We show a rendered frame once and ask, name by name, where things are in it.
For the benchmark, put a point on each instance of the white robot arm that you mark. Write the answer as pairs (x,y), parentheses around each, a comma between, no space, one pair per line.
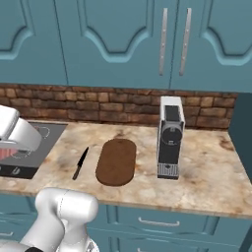
(62,213)

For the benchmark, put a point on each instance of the brown oval cutting board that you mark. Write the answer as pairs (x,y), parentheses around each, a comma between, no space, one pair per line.
(116,162)

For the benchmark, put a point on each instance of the white and black coffee machine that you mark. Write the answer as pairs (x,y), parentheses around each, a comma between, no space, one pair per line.
(169,144)

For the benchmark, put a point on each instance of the black kitchen knife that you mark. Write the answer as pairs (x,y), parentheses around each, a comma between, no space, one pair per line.
(80,162)

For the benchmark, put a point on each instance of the black hob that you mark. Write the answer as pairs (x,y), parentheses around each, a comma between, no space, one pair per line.
(49,138)

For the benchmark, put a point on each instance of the teal tall cabinet side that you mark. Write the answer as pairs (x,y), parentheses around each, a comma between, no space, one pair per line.
(241,138)

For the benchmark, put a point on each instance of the teal drawer front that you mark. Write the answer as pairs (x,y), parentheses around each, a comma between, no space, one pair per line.
(203,226)
(183,246)
(13,224)

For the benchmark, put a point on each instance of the teal wall cupboard door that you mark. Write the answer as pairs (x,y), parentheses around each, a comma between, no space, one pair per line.
(32,59)
(114,69)
(213,75)

